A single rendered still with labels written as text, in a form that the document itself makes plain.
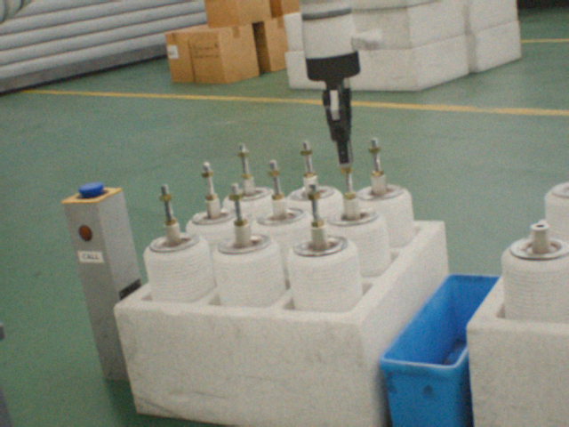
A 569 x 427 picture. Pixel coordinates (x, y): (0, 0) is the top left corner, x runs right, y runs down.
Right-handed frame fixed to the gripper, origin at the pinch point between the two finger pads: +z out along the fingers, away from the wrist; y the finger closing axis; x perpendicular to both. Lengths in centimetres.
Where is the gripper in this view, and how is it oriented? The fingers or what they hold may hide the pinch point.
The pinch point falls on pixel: (343, 152)
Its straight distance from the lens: 121.4
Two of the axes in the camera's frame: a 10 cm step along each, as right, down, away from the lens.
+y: -1.1, 3.1, -9.5
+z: 1.4, 9.5, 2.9
